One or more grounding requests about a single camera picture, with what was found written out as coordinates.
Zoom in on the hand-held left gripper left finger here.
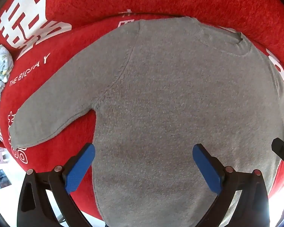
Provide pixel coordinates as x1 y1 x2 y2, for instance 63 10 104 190
16 143 95 227

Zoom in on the grey knit sweater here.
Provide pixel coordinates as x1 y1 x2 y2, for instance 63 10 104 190
8 16 284 227

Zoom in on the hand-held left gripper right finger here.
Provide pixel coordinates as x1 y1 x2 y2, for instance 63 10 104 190
192 143 270 227

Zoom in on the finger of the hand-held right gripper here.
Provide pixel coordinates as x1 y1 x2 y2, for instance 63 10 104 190
271 137 284 171

